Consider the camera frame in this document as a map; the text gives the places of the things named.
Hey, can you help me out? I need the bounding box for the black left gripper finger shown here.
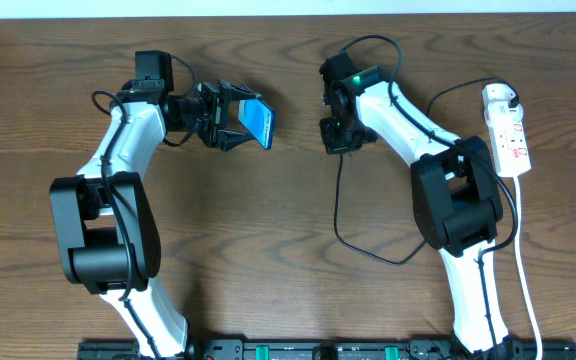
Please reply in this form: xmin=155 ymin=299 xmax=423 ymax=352
xmin=217 ymin=129 xmax=255 ymax=152
xmin=217 ymin=79 xmax=262 ymax=102

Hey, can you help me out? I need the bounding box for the blue screen Galaxy smartphone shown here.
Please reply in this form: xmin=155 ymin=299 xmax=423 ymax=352
xmin=238 ymin=99 xmax=276 ymax=150

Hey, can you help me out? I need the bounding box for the black USB charging cable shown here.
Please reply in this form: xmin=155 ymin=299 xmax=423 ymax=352
xmin=333 ymin=76 xmax=521 ymax=267

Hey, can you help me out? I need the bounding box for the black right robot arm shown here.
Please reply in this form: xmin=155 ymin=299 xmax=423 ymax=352
xmin=319 ymin=51 xmax=511 ymax=358

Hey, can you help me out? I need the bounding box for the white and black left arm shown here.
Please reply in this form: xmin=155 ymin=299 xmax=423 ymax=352
xmin=49 ymin=50 xmax=276 ymax=359

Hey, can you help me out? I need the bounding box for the white USB charger plug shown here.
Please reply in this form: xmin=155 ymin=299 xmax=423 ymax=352
xmin=482 ymin=83 xmax=519 ymax=112

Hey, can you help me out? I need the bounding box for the white power strip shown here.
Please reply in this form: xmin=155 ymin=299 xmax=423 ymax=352
xmin=484 ymin=102 xmax=532 ymax=178

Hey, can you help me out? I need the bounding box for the white power strip cord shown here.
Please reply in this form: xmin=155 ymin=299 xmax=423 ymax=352
xmin=511 ymin=174 xmax=544 ymax=360

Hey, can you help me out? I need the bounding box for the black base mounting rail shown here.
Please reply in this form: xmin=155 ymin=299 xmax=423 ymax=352
xmin=75 ymin=337 xmax=576 ymax=360

